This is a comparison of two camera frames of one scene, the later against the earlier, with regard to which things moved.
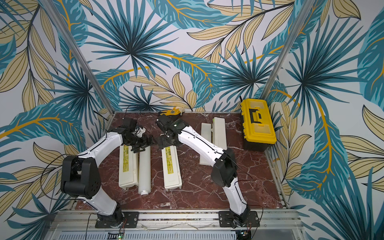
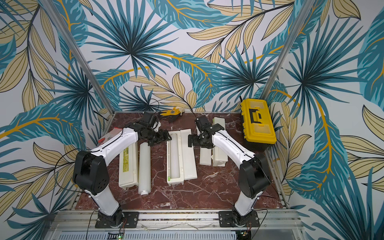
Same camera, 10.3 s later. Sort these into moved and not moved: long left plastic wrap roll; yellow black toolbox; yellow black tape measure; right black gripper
Moved: right black gripper
Not moved: long left plastic wrap roll; yellow black tape measure; yellow black toolbox
